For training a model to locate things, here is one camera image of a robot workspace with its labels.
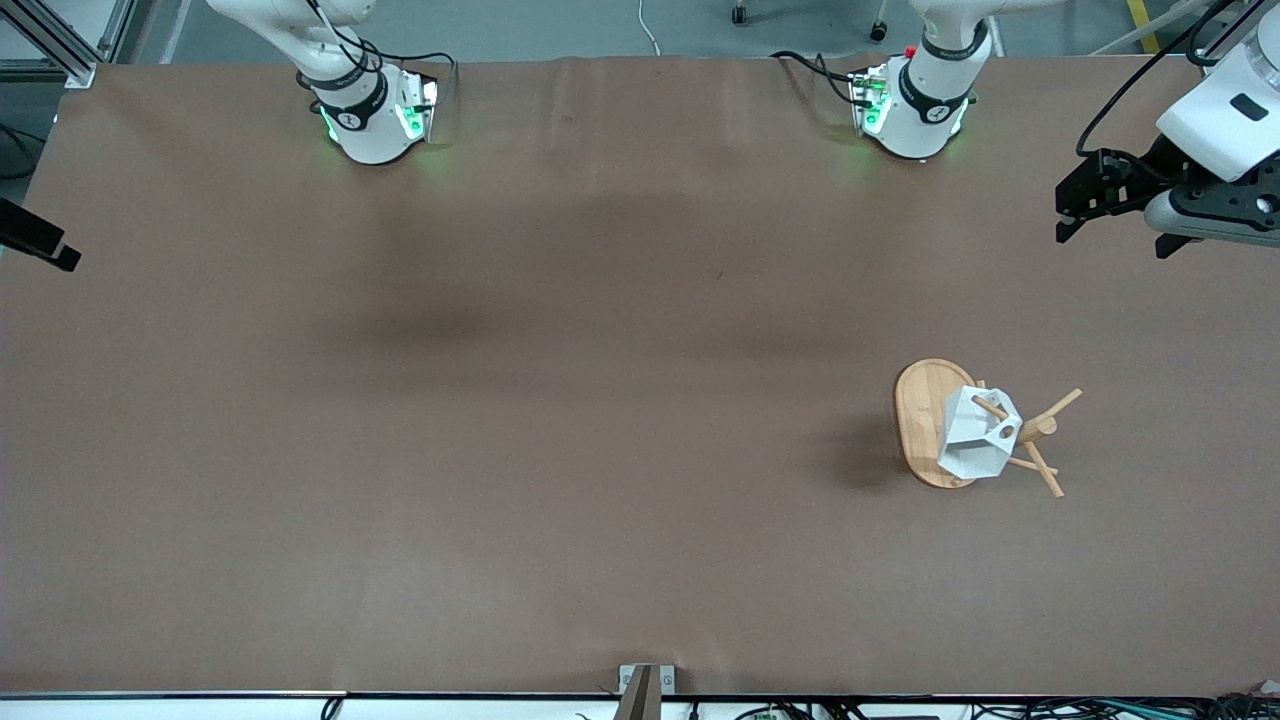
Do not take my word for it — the white faceted cup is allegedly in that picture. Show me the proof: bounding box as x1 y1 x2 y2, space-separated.
938 385 1024 480

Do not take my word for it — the wooden cup rack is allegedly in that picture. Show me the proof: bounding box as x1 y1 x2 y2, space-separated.
893 358 1085 499

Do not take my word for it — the brown table cover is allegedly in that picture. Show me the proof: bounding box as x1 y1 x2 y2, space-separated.
0 55 1280 697

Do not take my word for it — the black left arm base cable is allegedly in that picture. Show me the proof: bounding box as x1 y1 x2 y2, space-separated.
770 50 873 109

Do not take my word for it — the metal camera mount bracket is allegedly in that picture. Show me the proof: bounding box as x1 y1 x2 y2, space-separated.
615 664 677 720

